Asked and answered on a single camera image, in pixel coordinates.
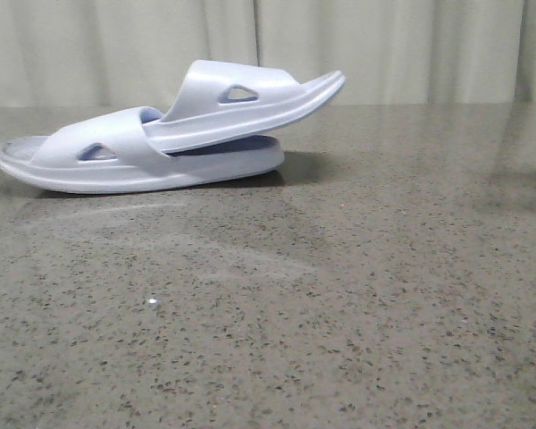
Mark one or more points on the grey-green curtain backdrop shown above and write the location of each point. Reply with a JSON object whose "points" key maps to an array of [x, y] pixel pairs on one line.
{"points": [[85, 53]]}

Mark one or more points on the light blue slipper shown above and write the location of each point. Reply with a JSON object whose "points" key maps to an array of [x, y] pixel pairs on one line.
{"points": [[113, 153], [219, 101]]}

